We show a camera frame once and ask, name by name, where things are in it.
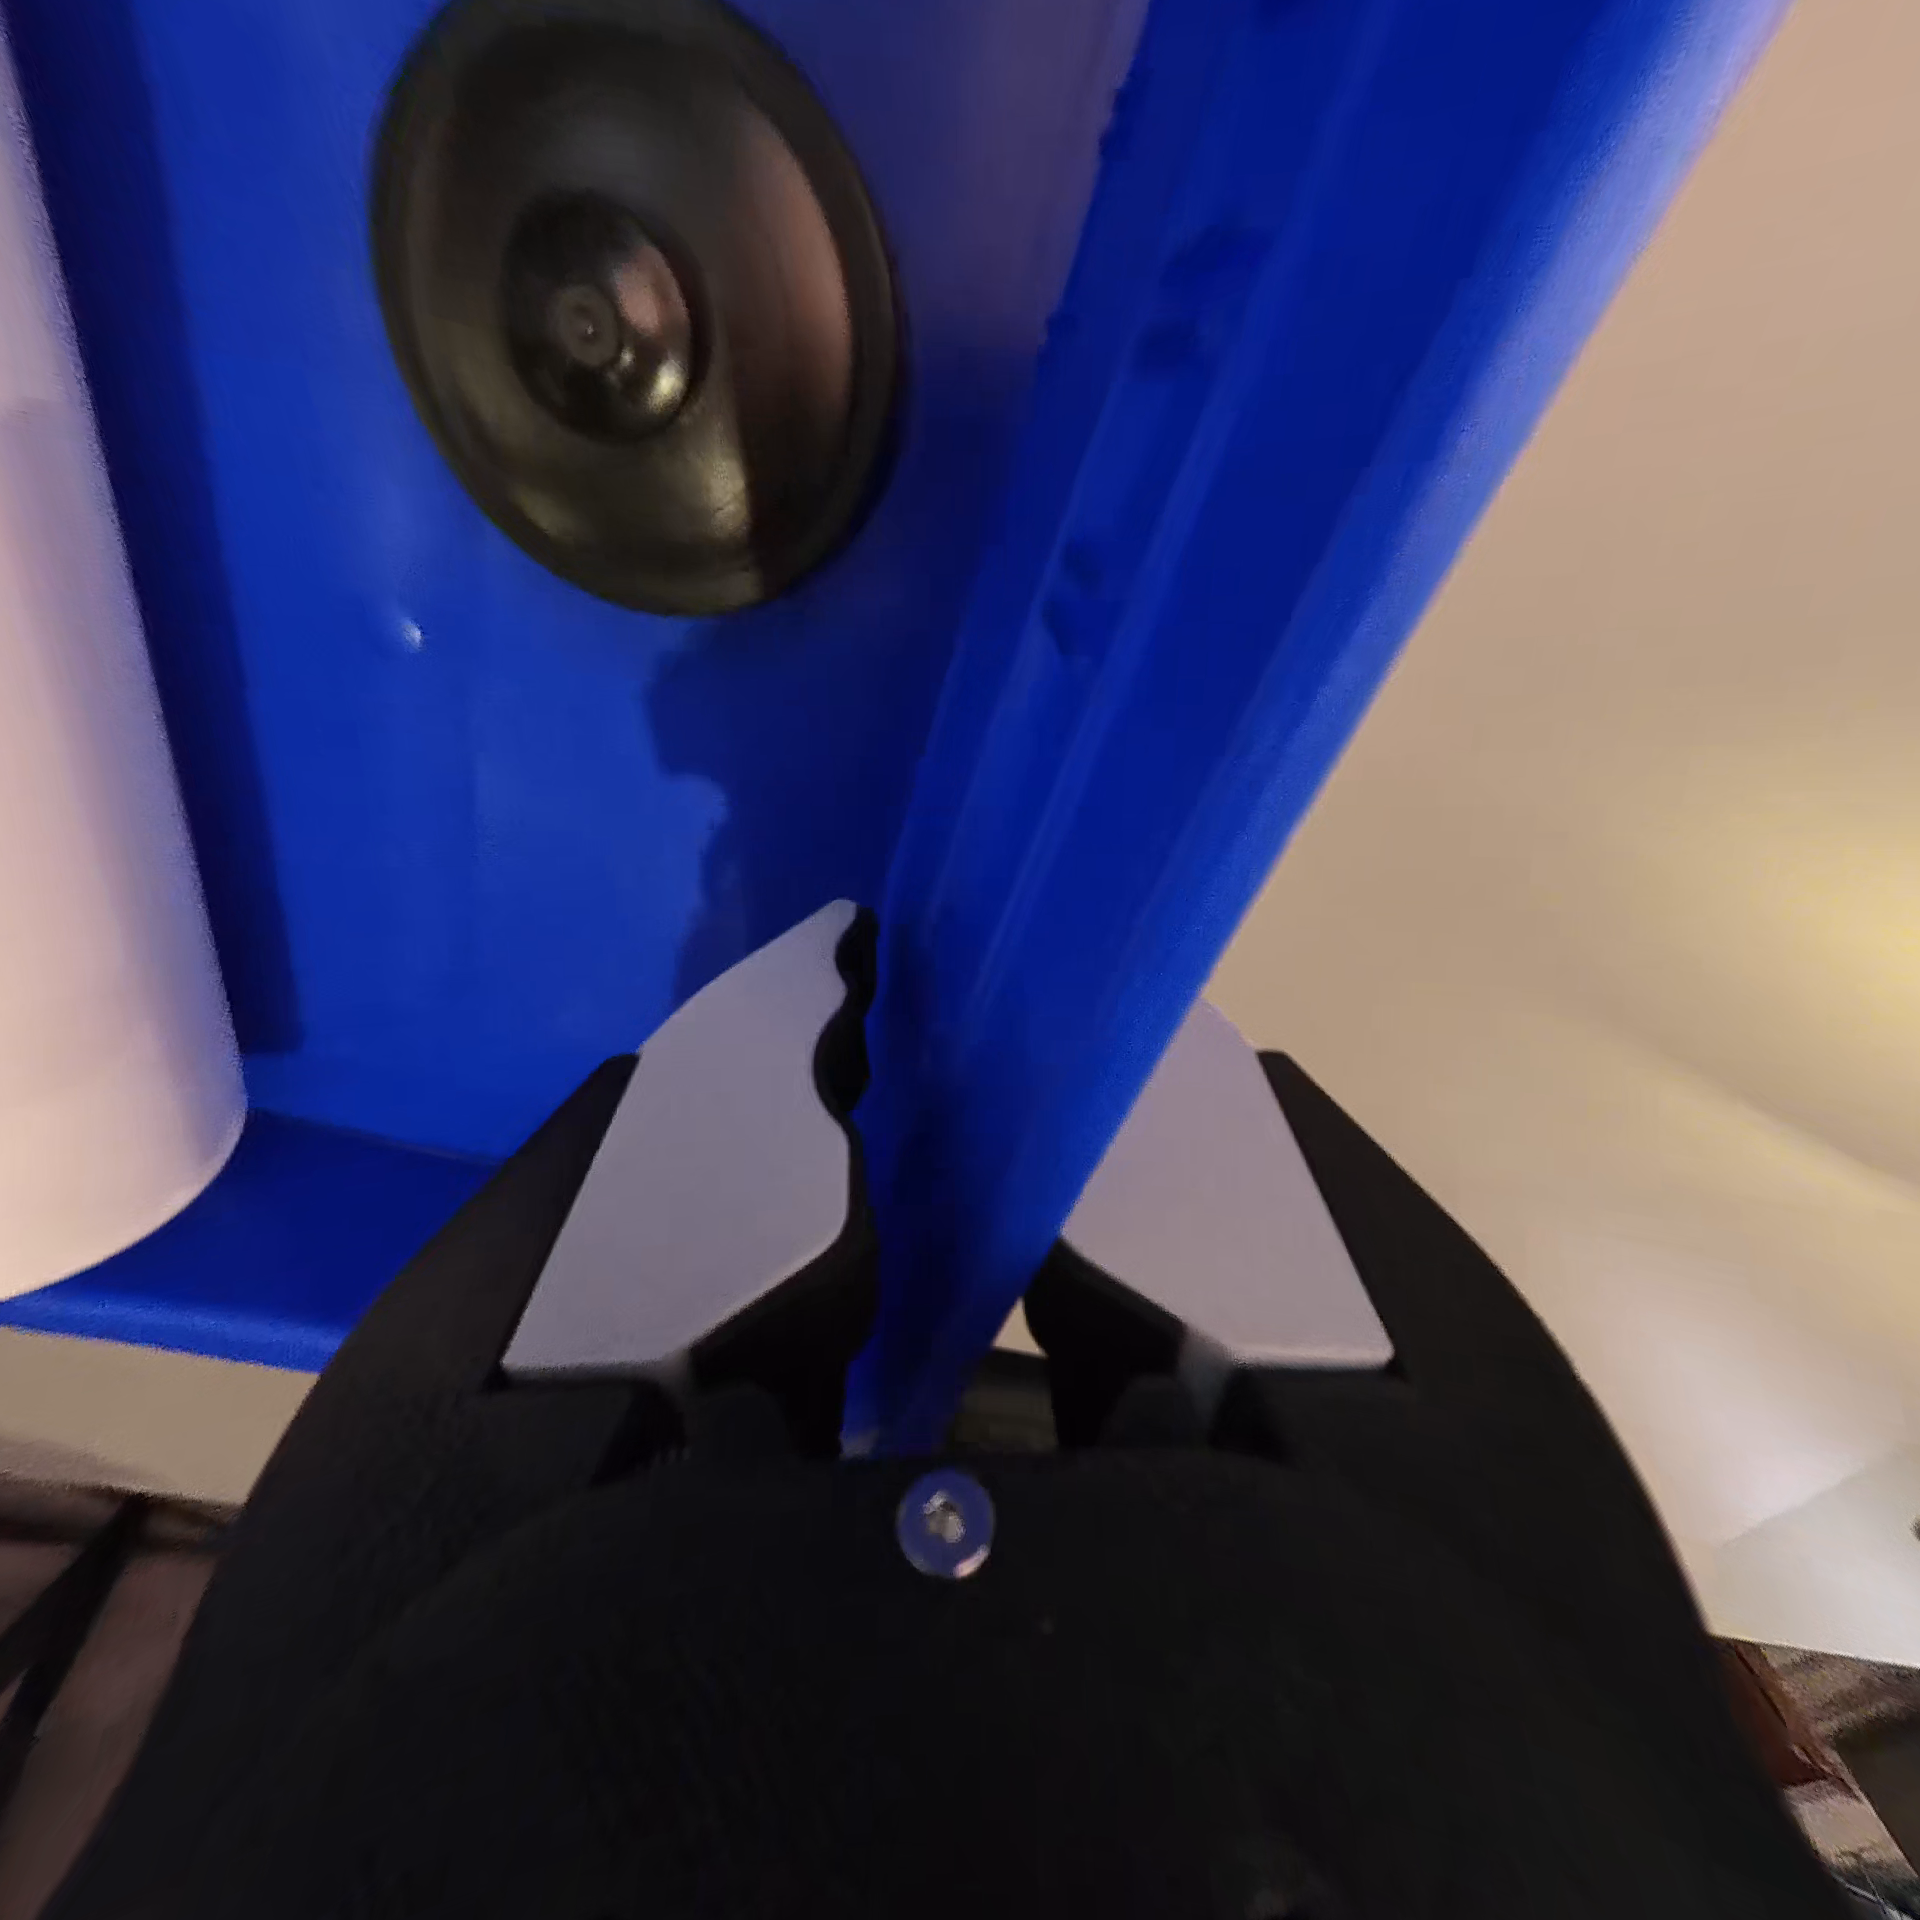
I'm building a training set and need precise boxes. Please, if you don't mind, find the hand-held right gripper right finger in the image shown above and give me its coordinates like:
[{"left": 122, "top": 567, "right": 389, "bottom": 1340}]
[{"left": 1025, "top": 996, "right": 1397, "bottom": 1453}]

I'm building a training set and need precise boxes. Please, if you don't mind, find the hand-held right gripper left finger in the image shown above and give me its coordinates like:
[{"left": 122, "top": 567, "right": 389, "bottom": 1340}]
[{"left": 499, "top": 900, "right": 885, "bottom": 1449}]

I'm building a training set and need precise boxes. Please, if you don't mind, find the blue plastic bin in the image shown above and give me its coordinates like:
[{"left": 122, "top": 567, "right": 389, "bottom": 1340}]
[{"left": 0, "top": 0, "right": 1795, "bottom": 1456}]

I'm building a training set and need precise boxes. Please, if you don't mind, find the white plastic bottle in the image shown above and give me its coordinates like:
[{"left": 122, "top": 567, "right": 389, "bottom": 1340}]
[{"left": 0, "top": 45, "right": 249, "bottom": 1304}]

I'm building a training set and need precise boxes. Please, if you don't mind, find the black bottle lid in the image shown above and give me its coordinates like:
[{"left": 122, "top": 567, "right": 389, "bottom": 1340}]
[{"left": 370, "top": 0, "right": 905, "bottom": 616}]

